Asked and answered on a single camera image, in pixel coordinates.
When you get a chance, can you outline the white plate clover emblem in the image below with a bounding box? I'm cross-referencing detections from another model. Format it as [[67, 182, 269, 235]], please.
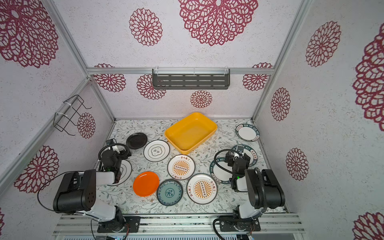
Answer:
[[144, 140, 171, 162]]

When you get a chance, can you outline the sunburst plate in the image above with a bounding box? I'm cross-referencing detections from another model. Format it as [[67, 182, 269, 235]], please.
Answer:
[[167, 155, 196, 181], [187, 174, 218, 205]]

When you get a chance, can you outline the green rim plate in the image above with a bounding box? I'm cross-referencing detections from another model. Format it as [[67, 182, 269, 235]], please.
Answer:
[[235, 124, 260, 142], [210, 158, 232, 185], [232, 145, 258, 167]]

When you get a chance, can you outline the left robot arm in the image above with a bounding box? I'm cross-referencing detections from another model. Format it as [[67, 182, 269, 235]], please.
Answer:
[[53, 147, 125, 228]]

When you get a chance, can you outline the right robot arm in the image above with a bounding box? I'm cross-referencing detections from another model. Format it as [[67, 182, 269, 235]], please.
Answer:
[[225, 150, 285, 220]]

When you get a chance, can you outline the yellow plastic bin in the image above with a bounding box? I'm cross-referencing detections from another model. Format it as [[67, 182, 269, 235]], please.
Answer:
[[165, 112, 218, 155]]

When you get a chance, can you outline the small black plate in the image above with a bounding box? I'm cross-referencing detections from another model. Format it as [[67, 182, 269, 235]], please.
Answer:
[[126, 133, 148, 150]]

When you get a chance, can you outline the orange plate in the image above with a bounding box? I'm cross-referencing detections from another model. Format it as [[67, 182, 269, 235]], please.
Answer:
[[133, 172, 160, 197]]

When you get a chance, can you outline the teal patterned plate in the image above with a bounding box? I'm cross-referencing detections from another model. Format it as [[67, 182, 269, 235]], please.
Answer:
[[156, 179, 183, 206]]

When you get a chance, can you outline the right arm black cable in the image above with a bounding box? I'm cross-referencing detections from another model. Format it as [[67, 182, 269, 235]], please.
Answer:
[[211, 148, 268, 240]]

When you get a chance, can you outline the black wire rack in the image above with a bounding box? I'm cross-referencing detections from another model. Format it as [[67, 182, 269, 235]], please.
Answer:
[[53, 95, 92, 136]]

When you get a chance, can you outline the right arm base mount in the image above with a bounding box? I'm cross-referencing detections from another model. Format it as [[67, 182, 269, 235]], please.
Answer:
[[219, 216, 261, 232]]

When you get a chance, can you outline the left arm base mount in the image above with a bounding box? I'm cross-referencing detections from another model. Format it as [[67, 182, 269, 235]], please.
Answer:
[[97, 216, 141, 233]]

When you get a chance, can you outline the aluminium front rail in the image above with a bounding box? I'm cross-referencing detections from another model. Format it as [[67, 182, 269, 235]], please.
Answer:
[[52, 213, 305, 239]]

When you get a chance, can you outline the grey wall shelf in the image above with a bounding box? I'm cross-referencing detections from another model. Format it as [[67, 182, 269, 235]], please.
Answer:
[[152, 69, 231, 90]]

